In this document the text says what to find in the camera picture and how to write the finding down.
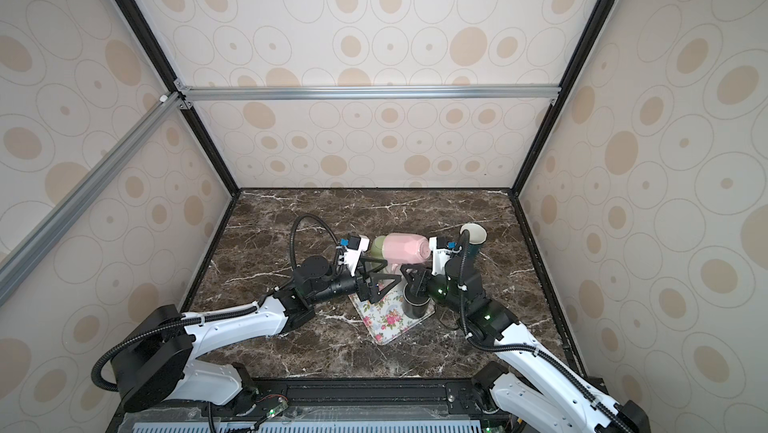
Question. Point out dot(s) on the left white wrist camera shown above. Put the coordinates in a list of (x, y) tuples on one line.
[(352, 249)]

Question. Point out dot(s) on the floral rectangular serving tray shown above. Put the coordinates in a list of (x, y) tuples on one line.
[(386, 319)]

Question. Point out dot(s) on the light green ceramic mug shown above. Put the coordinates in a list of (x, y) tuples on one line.
[(376, 247)]

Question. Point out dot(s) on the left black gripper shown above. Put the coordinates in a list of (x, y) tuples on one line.
[(366, 292)]

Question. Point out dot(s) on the aluminium frame bar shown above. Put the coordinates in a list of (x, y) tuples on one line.
[(547, 91), (23, 260)]

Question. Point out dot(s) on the left aluminium frame bar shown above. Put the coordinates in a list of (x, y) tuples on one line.
[(23, 260)]

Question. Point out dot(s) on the green circuit board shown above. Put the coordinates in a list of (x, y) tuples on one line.
[(269, 407)]

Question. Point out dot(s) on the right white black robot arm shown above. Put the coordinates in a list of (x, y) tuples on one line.
[(541, 390)]

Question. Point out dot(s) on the pink ceramic mug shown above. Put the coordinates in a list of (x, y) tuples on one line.
[(405, 248)]

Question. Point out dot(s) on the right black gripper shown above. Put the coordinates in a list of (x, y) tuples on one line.
[(424, 273)]

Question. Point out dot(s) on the back aluminium frame bar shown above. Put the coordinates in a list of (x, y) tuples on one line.
[(547, 91)]

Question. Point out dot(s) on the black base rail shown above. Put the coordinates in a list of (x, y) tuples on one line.
[(339, 405)]

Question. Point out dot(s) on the black metal cup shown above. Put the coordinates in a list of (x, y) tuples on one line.
[(415, 306)]

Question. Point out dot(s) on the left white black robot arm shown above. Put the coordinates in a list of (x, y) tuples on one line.
[(161, 359)]

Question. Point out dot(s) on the dark green ceramic mug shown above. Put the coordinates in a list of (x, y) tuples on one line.
[(477, 238)]

